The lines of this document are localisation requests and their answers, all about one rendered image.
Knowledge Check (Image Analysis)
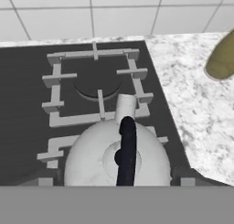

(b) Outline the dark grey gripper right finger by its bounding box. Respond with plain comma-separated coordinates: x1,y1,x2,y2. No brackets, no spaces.
169,168,230,187

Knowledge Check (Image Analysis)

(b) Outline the white kettle with black handle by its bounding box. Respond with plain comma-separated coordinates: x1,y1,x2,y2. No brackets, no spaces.
63,93,173,187

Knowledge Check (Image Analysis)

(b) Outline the olive green rounded object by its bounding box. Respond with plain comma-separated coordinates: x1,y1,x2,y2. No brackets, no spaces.
204,28,234,82

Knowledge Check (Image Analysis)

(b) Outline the black stove hob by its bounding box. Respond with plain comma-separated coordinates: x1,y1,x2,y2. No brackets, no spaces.
0,39,228,187

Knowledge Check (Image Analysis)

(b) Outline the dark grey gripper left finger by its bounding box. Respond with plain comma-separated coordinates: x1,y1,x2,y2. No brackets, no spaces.
18,168,66,187

